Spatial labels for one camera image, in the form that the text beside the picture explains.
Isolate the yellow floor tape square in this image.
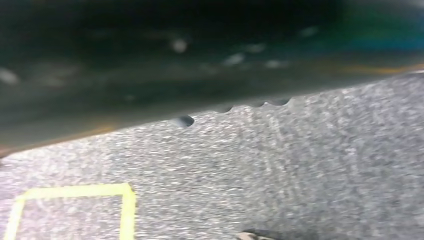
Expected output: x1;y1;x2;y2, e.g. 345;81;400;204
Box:
3;182;137;240

